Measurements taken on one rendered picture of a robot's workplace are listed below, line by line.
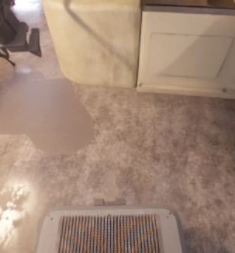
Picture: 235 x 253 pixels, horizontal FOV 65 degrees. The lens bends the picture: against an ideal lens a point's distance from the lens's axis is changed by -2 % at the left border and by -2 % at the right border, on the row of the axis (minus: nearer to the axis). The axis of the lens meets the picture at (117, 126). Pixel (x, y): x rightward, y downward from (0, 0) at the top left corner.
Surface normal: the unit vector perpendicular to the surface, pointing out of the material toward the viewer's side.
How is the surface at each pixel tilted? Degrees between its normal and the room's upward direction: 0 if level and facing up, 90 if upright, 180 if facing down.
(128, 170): 0
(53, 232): 0
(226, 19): 90
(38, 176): 0
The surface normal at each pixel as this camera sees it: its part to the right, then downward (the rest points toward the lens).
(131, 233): -0.03, -0.64
